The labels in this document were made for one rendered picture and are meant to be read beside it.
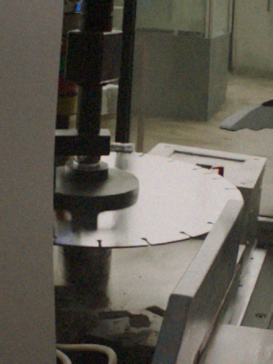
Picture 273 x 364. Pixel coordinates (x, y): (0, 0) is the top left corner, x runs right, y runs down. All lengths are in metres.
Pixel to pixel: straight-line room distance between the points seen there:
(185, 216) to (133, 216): 0.05
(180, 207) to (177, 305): 0.32
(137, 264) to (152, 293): 0.08
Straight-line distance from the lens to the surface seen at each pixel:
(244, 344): 0.74
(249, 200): 0.99
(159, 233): 0.66
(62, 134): 0.67
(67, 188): 0.74
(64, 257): 0.78
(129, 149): 0.75
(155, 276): 0.81
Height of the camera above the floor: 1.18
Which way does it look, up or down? 17 degrees down
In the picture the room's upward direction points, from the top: 3 degrees clockwise
